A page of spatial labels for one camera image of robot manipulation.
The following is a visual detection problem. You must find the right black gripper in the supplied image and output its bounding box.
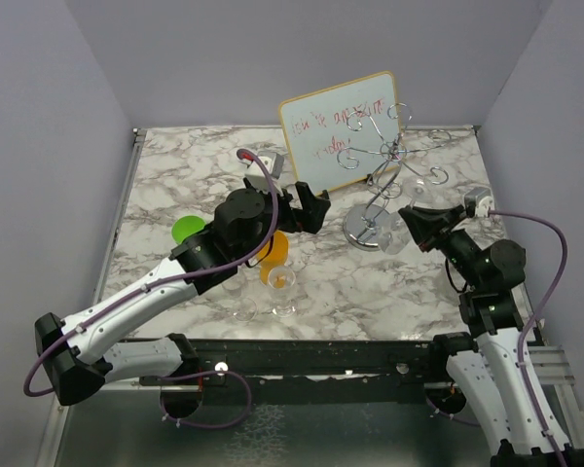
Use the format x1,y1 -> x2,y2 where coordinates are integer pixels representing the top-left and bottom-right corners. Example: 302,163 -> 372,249
402,202 -> 486,288

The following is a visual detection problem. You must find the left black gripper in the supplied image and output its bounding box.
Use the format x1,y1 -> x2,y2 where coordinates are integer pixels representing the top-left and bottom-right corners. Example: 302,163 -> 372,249
237,181 -> 330,263

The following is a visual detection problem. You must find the clear wine glass back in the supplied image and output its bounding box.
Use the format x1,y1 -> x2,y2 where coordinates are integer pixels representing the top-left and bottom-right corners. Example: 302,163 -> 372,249
377,176 -> 436,255

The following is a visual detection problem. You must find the clear wine glass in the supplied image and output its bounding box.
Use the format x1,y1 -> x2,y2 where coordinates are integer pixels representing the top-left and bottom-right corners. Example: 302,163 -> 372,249
267,266 -> 296,318
377,176 -> 436,255
222,269 -> 257,323

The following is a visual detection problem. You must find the orange plastic wine glass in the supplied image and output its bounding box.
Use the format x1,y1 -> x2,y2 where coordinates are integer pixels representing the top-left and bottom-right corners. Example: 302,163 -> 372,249
253,231 -> 289,285

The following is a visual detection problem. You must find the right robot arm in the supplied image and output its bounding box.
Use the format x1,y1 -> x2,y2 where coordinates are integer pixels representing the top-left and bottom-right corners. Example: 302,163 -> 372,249
398,205 -> 584,466

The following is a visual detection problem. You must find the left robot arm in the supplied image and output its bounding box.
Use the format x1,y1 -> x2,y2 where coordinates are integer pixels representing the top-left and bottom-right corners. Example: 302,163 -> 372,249
34,182 -> 331,406

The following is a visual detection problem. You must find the chrome wine glass rack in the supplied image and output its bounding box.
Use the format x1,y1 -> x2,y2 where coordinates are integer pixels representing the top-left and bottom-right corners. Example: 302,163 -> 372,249
337,102 -> 450,253

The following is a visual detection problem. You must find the clear wine glass front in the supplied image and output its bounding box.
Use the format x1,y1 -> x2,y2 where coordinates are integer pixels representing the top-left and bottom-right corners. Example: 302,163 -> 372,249
222,269 -> 257,323

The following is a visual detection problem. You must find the green plastic wine glass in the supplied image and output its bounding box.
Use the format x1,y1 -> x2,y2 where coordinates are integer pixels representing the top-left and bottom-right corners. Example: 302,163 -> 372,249
171,215 -> 206,245

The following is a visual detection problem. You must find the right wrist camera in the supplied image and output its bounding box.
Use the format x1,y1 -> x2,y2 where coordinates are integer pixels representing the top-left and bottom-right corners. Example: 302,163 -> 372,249
463,187 -> 494,218

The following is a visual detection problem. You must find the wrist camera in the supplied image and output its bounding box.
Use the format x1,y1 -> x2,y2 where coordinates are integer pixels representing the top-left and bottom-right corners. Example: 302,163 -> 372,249
463,187 -> 494,218
237,149 -> 284,192

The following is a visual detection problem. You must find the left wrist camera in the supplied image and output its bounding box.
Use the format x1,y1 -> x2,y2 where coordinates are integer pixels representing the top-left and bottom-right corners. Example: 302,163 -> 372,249
237,149 -> 284,192

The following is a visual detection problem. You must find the small whiteboard yellow frame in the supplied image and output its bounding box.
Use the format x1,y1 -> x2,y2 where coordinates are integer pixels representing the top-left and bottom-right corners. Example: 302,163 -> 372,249
278,71 -> 400,194

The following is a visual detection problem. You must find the black front mounting rail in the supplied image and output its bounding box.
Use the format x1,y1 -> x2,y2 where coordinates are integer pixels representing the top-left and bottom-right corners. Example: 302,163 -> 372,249
139,338 -> 465,413

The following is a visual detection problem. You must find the purple cable loop right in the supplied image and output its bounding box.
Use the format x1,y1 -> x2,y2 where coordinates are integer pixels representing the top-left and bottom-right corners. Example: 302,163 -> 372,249
423,393 -> 483,429

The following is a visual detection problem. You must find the purple cable loop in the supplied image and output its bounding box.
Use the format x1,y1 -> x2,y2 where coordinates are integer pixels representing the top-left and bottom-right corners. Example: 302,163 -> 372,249
160,369 -> 255,429
423,393 -> 483,429

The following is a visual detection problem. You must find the purple cable loop left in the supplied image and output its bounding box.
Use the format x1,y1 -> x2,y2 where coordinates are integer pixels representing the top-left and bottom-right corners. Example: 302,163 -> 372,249
160,369 -> 255,429

